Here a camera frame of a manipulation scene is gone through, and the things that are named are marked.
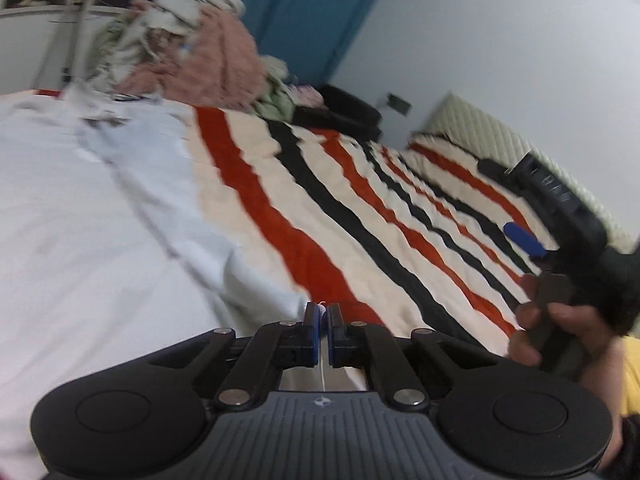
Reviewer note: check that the white round table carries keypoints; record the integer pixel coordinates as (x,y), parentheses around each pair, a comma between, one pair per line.
(35,45)

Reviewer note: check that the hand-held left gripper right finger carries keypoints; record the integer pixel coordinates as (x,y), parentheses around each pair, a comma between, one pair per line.
(336,332)

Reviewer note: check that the black bag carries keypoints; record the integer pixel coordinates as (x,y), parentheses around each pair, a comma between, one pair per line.
(345,110)

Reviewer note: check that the white shirt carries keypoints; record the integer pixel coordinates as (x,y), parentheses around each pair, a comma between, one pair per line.
(90,220)

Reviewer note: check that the metal stand pole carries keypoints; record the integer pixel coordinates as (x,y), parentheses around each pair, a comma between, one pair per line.
(80,25)

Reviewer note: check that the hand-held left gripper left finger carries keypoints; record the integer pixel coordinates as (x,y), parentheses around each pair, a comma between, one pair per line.
(312,332)

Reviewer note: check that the person's right forearm yellow sleeve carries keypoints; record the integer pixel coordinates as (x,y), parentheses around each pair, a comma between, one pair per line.
(631,375)

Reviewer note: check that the person's right hand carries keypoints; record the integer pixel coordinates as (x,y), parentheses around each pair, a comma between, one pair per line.
(595,340)

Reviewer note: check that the blue curtain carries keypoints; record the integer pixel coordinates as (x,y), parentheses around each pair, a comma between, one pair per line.
(300,15)

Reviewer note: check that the cream ribbed headboard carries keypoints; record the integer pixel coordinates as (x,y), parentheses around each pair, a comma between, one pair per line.
(505,135)

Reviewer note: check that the red black cream striped blanket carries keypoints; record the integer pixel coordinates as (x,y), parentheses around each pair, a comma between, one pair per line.
(380,230)

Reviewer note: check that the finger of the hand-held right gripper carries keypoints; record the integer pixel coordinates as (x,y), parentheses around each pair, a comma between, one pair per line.
(497,167)
(522,240)

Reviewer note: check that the wall socket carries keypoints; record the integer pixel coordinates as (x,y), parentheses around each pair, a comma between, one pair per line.
(399,103)

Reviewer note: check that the pile of mixed clothes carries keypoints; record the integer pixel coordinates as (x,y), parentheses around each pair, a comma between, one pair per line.
(200,55)

